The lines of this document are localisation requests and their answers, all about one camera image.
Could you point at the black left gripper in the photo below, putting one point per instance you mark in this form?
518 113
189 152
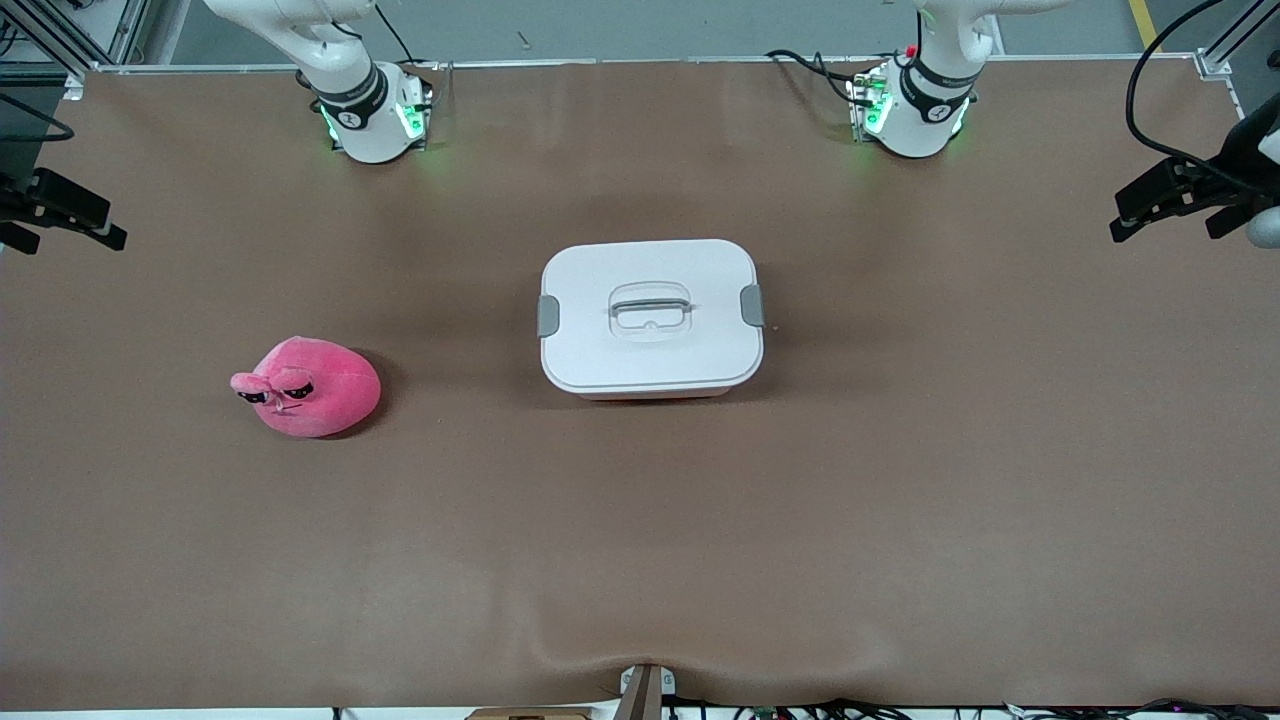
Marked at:
1236 172

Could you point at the wooden bracket with metal plate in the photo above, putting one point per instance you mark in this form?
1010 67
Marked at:
645 692

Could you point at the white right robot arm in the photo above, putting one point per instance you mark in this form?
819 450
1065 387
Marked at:
350 100

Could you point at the pink plastic box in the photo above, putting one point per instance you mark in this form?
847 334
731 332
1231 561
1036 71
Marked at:
650 395

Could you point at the brown table cover sheet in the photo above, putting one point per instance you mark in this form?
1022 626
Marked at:
640 550

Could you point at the pink plush toy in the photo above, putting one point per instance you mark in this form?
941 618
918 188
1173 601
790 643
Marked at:
330 400

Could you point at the white box lid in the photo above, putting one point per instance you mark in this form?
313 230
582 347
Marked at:
600 350

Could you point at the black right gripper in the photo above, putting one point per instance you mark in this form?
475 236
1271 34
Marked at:
14 196

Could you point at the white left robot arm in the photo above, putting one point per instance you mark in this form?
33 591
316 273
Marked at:
920 110

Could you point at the aluminium frame post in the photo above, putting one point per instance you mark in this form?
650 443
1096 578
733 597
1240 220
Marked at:
125 25
1235 35

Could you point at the aluminium table edge rail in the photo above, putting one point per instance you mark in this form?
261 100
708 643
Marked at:
600 62

